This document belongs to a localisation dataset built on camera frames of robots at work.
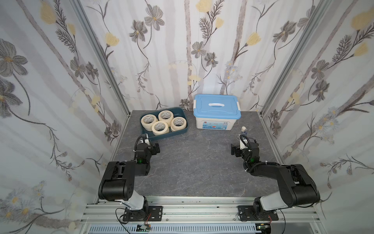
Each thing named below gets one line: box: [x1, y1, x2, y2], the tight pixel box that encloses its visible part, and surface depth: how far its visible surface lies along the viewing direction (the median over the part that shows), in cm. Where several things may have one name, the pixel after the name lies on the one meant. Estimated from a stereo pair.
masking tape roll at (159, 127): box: [151, 120, 170, 137], surface depth 104 cm
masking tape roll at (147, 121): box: [140, 114, 159, 132], surface depth 109 cm
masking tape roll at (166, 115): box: [157, 109, 174, 127], surface depth 113 cm
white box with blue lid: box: [193, 93, 242, 131], surface depth 103 cm
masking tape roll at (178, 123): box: [170, 116, 187, 133], surface depth 107 cm
